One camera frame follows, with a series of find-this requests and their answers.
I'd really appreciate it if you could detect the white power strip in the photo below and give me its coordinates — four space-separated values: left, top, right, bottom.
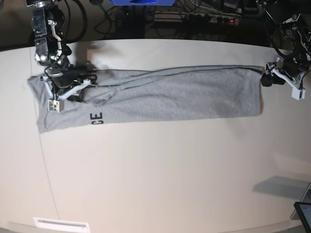
181 14 241 25

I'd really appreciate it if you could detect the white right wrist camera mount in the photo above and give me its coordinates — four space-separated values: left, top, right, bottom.
40 75 98 113

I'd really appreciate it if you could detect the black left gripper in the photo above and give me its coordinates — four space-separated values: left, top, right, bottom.
261 48 311 87

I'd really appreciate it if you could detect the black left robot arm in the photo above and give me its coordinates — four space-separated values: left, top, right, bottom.
257 0 311 90

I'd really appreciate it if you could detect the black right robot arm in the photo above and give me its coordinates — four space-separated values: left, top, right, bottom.
26 0 97 102

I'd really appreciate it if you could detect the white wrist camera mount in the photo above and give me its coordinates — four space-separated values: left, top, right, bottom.
264 58 308 100
40 75 98 113

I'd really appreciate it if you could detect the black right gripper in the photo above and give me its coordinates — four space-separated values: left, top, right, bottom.
44 64 97 102

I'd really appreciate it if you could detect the grey T-shirt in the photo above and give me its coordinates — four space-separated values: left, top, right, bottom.
28 66 261 133

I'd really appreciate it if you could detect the white label strip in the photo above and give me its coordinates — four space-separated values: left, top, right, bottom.
34 217 90 233

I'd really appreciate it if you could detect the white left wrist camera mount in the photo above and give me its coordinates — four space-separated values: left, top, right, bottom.
264 58 308 100

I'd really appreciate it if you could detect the black tablet screen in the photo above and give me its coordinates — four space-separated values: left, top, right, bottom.
294 202 311 233

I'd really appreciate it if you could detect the blue plastic box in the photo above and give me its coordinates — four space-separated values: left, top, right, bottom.
109 0 175 6

